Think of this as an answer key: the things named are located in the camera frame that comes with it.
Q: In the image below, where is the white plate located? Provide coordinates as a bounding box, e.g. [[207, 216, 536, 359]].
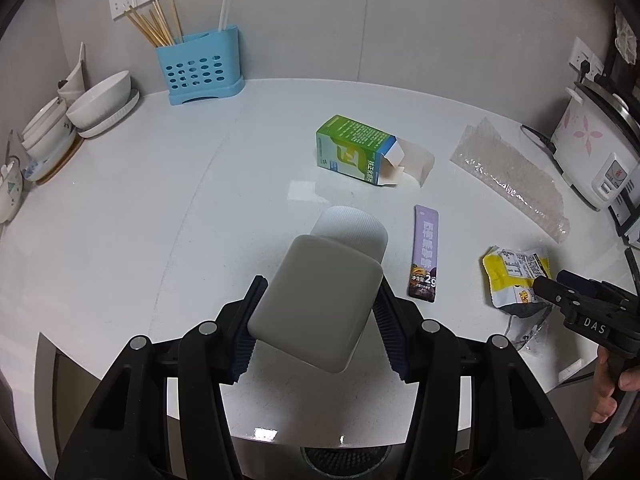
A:
[[77, 89, 141, 139]]

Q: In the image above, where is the purple sachet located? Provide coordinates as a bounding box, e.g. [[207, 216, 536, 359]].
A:
[[407, 205, 442, 303]]

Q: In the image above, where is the green medicine box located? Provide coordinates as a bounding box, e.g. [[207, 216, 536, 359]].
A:
[[315, 114, 435, 188]]

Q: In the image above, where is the black trash bin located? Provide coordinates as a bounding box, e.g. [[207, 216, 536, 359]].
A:
[[300, 445, 393, 480]]

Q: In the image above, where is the clear bubble wrap sheet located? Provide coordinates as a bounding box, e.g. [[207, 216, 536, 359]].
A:
[[449, 117, 572, 244]]

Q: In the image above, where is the blue patterned plate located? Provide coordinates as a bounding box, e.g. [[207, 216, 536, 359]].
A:
[[22, 135, 83, 181]]

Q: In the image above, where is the black power cable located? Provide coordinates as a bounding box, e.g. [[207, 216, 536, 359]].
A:
[[520, 124, 558, 157]]

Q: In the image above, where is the bundle of wooden chopsticks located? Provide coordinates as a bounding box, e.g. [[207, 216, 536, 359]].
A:
[[122, 0, 185, 47]]

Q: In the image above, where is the large white bowl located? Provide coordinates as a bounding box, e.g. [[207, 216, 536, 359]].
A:
[[66, 71, 132, 131]]

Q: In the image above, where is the white ceramic spoon holder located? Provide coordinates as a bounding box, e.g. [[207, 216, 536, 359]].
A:
[[56, 42, 87, 106]]

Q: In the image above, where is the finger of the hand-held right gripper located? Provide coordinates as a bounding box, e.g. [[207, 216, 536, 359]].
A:
[[531, 276, 568, 307], [556, 270, 603, 297]]

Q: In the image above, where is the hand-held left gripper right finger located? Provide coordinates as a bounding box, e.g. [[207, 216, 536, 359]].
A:
[[372, 277, 585, 480]]

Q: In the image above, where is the black metal rack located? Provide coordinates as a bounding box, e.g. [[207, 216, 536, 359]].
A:
[[595, 5, 640, 241]]

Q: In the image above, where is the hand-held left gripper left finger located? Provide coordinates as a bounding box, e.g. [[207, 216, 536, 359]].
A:
[[54, 275, 271, 480]]

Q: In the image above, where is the yellow snack wrapper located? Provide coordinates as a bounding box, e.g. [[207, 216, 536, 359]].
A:
[[481, 245, 553, 358]]

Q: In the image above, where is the white floral rice cooker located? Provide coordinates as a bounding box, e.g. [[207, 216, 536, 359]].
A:
[[550, 82, 640, 211]]

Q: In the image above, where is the white wall socket with plug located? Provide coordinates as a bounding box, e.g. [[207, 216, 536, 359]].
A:
[[570, 36, 606, 81]]

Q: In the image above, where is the white plastic bottle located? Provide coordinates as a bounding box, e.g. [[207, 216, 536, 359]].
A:
[[248, 205, 390, 373]]

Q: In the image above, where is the small green patterned bowl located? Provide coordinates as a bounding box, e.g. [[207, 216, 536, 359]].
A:
[[0, 157, 23, 224]]

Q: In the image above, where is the blue utensil holder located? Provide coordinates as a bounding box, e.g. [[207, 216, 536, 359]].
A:
[[155, 26, 246, 107]]

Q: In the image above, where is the wooden trivet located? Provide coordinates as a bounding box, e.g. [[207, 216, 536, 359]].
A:
[[35, 137, 86, 184]]

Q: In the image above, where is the white patterned bowl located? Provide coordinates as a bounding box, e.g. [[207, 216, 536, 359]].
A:
[[21, 97, 63, 133], [24, 110, 71, 148], [27, 122, 78, 161]]

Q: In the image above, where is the person's right hand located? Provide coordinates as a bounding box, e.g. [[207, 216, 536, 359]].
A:
[[590, 347, 640, 423]]

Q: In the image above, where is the hanging white cloth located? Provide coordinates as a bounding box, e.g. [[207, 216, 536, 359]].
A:
[[614, 7, 638, 66]]

